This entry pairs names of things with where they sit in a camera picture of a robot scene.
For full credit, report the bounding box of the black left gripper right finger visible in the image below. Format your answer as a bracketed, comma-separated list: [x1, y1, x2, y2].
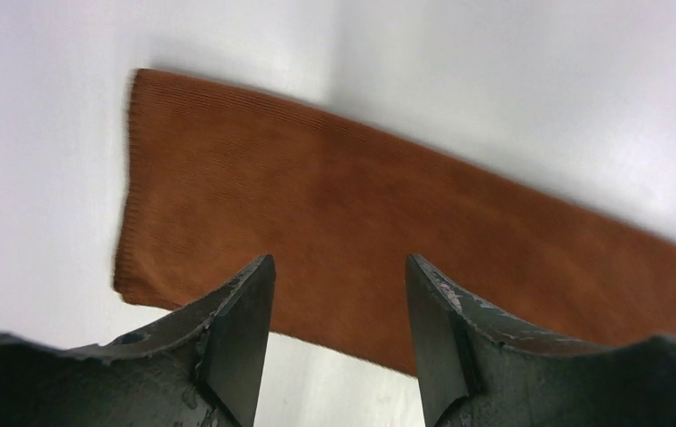
[405, 254, 676, 426]

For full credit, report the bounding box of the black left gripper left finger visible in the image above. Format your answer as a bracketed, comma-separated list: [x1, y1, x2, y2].
[0, 255, 276, 426]

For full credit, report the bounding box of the brown towel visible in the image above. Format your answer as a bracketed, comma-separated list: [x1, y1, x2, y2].
[114, 68, 676, 374]

